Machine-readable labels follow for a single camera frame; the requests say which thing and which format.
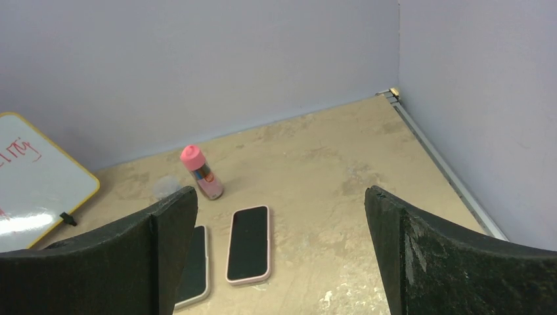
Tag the phone in pink case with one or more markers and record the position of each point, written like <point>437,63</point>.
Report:
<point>249,249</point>

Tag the phone in beige case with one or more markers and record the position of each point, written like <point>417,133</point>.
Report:
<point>194,285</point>

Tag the yellow framed whiteboard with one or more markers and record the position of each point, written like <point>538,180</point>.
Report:
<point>40,183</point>

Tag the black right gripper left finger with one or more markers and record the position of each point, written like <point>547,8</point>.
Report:
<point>130,266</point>

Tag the pink capped marker jar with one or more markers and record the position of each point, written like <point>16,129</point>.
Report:
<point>196,164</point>

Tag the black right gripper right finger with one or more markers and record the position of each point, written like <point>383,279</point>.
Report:
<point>430,265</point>

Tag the clear plastic cup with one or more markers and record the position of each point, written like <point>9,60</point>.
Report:
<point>166,186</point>

